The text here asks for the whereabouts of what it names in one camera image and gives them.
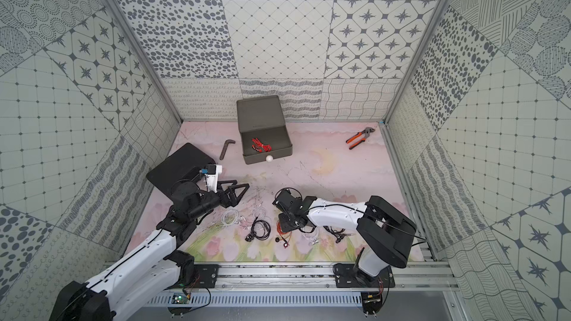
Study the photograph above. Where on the black earphones left coil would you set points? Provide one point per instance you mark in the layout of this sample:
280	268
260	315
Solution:
259	230

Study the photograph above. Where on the black plastic tool case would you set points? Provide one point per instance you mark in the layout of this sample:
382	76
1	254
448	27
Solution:
186	163

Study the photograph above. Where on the black earphones coil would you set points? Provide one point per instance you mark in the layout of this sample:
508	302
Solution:
259	230
339	235

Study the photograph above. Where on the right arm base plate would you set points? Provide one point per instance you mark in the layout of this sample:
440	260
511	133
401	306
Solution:
349	276

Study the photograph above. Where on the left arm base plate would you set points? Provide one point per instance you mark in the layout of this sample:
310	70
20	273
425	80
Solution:
199	276

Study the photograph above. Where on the red earphones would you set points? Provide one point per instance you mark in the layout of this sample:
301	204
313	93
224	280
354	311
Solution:
282	237
260	147

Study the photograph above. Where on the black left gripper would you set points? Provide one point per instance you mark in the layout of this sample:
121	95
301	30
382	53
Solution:
223	195

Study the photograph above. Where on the aluminium rail frame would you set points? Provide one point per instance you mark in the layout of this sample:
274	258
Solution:
288	284

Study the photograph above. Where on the yellow white drawer cabinet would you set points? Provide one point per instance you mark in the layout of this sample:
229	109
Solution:
259	113

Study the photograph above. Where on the grey top drawer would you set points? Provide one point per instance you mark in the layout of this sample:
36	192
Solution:
278	138

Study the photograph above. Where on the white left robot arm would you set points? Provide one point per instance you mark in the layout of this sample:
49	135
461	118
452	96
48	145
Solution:
155	265

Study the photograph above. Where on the dark grey hex wrench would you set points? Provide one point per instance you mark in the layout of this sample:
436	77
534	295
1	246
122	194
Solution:
226	144

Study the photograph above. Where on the orange handled pliers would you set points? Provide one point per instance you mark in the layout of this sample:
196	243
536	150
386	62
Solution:
359	137

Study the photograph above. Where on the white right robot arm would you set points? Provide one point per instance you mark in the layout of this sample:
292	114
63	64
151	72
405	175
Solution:
388	233

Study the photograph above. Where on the white earphones middle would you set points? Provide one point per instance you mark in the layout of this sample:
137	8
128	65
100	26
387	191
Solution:
259	212

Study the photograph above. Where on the white earphones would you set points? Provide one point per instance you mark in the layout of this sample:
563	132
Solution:
259	212
312	237
232	217

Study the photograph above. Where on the black earphones right coil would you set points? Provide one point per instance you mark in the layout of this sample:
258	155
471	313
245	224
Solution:
339	235

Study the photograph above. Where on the white earphones right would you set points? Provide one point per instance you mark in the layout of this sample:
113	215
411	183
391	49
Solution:
312	237

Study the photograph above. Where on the white earphones left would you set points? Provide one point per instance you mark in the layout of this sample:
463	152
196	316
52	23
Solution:
232	217

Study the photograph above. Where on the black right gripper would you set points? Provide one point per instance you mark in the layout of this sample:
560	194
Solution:
285	228

